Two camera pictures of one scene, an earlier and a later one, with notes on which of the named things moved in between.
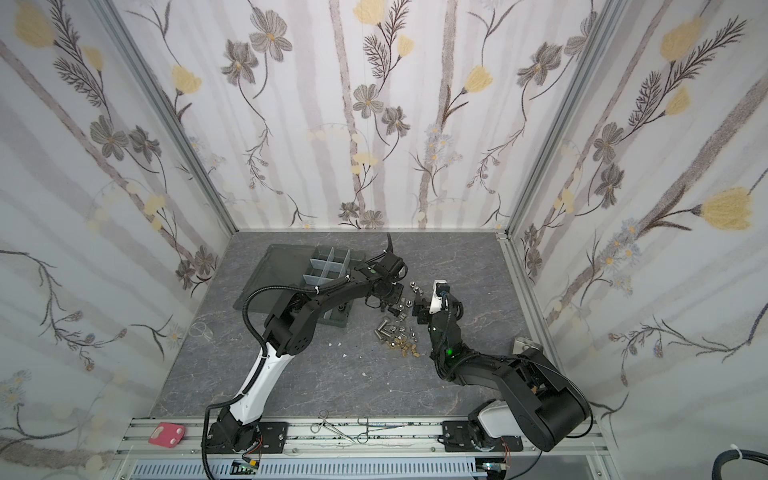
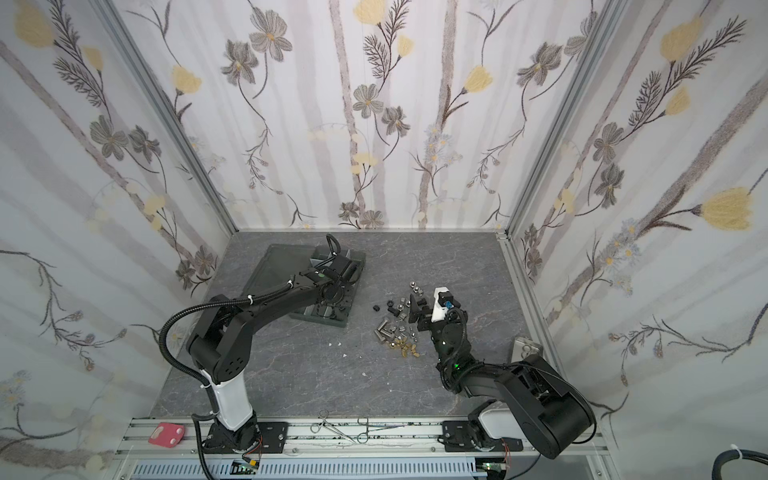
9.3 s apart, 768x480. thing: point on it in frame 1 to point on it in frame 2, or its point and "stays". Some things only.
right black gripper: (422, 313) stays
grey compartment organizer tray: (305, 265) stays
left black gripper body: (393, 293) to (344, 297)
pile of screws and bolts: (394, 333) stays
